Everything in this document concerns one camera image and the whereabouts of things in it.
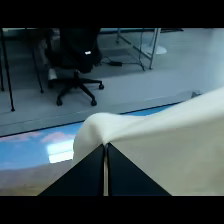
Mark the metal-legged desk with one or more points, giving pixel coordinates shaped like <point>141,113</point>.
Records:
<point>151,46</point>

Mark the black tripod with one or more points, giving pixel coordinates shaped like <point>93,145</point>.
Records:
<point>7,73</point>

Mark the cream shirt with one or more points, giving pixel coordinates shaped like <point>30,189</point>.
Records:
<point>173,146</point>

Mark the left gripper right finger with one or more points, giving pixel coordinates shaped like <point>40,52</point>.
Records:
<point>128,176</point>

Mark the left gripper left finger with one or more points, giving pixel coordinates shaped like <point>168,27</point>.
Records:
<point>85,176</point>

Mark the black office chair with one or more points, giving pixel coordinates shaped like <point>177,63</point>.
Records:
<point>78,53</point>

